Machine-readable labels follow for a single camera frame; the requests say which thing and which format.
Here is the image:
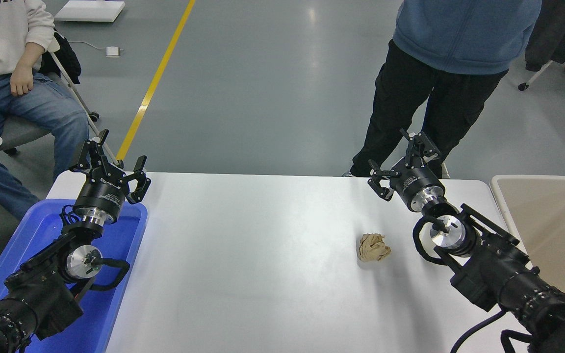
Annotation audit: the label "person's left hand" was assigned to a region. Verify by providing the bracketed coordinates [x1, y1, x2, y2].
[10, 68, 35, 98]

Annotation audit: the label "blue plastic tray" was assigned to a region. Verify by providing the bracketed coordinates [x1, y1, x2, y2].
[0, 199, 148, 353]

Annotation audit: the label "white floor cable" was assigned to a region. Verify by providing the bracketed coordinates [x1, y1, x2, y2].
[68, 40, 107, 51]

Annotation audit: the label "white frame folding chair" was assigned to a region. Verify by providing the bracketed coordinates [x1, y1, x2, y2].
[0, 30, 125, 170]

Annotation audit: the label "white wheeled garment rack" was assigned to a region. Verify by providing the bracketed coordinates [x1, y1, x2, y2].
[518, 29, 565, 99]

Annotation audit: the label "large pale dustbin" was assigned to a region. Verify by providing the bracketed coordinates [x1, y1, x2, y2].
[489, 175, 565, 295]

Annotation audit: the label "dark hanging garments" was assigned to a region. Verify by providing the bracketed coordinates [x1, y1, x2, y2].
[524, 0, 565, 72]

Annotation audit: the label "flat white floor board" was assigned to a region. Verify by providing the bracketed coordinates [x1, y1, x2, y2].
[54, 0, 126, 23]

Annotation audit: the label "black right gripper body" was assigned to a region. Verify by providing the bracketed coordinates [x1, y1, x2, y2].
[391, 158, 445, 211]

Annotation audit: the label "crumpled tan paper ball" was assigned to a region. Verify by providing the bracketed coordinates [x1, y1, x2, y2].
[359, 233, 392, 263]

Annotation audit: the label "black jacket on chair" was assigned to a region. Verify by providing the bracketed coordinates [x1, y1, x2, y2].
[40, 32, 82, 85]

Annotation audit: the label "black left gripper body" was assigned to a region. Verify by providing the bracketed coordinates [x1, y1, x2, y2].
[73, 169, 129, 217]

